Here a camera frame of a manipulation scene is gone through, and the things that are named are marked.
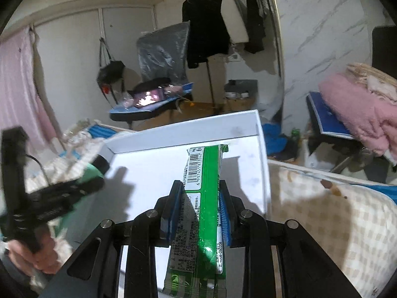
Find checked printed blanket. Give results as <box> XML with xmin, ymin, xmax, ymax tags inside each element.
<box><xmin>6</xmin><ymin>119</ymin><xmax>397</xmax><ymax>298</ymax></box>

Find grey plastic bag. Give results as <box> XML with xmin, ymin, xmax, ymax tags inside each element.
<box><xmin>136</xmin><ymin>21</ymin><xmax>191</xmax><ymax>84</ymax></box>

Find clear plastic bag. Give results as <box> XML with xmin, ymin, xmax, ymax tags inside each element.
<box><xmin>116</xmin><ymin>91</ymin><xmax>135</xmax><ymax>109</ymax></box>

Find beige folded clothes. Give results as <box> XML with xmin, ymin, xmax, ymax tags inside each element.
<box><xmin>346</xmin><ymin>62</ymin><xmax>397</xmax><ymax>104</ymax></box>

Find blue book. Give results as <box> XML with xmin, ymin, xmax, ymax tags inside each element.
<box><xmin>306</xmin><ymin>91</ymin><xmax>356</xmax><ymax>140</ymax></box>

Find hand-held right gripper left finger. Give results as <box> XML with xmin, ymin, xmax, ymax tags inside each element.
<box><xmin>40</xmin><ymin>180</ymin><xmax>187</xmax><ymax>298</ymax></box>

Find black chair back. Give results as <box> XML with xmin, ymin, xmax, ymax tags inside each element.
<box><xmin>371</xmin><ymin>25</ymin><xmax>397</xmax><ymax>70</ymax></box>

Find white bag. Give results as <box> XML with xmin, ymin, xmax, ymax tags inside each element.
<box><xmin>302</xmin><ymin>140</ymin><xmax>326</xmax><ymax>168</ymax></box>

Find blue padded chair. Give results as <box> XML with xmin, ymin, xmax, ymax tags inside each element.
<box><xmin>109</xmin><ymin>82</ymin><xmax>194</xmax><ymax>121</ymax></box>

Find blue striped cloth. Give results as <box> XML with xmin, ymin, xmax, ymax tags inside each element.
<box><xmin>87</xmin><ymin>124</ymin><xmax>116</xmax><ymax>139</ymax></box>

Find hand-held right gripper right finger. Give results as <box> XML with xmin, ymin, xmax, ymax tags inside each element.
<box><xmin>219</xmin><ymin>178</ymin><xmax>362</xmax><ymax>298</ymax></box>

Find beige hanging cloth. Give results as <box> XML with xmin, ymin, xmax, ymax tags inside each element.
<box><xmin>29</xmin><ymin>26</ymin><xmax>64</xmax><ymax>149</ymax></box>

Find white cardboard box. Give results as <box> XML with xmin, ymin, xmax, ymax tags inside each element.
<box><xmin>59</xmin><ymin>109</ymin><xmax>272</xmax><ymax>298</ymax></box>

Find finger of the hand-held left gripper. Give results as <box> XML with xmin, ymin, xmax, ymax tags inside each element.
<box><xmin>26</xmin><ymin>177</ymin><xmax>104</xmax><ymax>224</ymax></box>

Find metal clothes rack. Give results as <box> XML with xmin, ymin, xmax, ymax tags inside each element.
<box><xmin>178</xmin><ymin>0</ymin><xmax>284</xmax><ymax>112</ymax></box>

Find black hanging coat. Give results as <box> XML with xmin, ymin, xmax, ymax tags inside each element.
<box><xmin>181</xmin><ymin>0</ymin><xmax>232</xmax><ymax>69</ymax></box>

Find pink hanging towel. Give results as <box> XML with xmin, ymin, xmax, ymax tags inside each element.
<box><xmin>0</xmin><ymin>26</ymin><xmax>58</xmax><ymax>154</ymax></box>

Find pink fluffy blanket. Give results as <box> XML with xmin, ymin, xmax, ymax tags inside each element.
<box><xmin>319</xmin><ymin>73</ymin><xmax>397</xmax><ymax>166</ymax></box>

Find black cable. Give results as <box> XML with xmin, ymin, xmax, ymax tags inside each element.
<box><xmin>26</xmin><ymin>154</ymin><xmax>52</xmax><ymax>184</ymax></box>

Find person's left hand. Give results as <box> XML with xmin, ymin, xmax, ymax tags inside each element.
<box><xmin>8</xmin><ymin>225</ymin><xmax>63</xmax><ymax>275</ymax></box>

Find green snack packet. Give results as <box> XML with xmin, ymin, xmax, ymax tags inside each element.
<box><xmin>158</xmin><ymin>144</ymin><xmax>230</xmax><ymax>298</ymax></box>

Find white hanging garment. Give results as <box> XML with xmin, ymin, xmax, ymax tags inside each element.
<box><xmin>222</xmin><ymin>0</ymin><xmax>250</xmax><ymax>44</ymax></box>

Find mint green bottle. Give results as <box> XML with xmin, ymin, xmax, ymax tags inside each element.
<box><xmin>59</xmin><ymin>154</ymin><xmax>110</xmax><ymax>228</ymax></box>

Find grey storage box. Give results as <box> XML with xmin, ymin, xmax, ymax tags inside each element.
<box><xmin>225</xmin><ymin>80</ymin><xmax>258</xmax><ymax>100</ymax></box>

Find black hanging garment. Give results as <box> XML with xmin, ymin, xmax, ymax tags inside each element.
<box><xmin>243</xmin><ymin>0</ymin><xmax>267</xmax><ymax>55</ymax></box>

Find brown cardboard box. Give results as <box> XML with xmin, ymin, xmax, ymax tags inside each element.
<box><xmin>169</xmin><ymin>99</ymin><xmax>258</xmax><ymax>121</ymax></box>

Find black hanging bag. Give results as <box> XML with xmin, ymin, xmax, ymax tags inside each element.
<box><xmin>97</xmin><ymin>37</ymin><xmax>126</xmax><ymax>95</ymax></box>

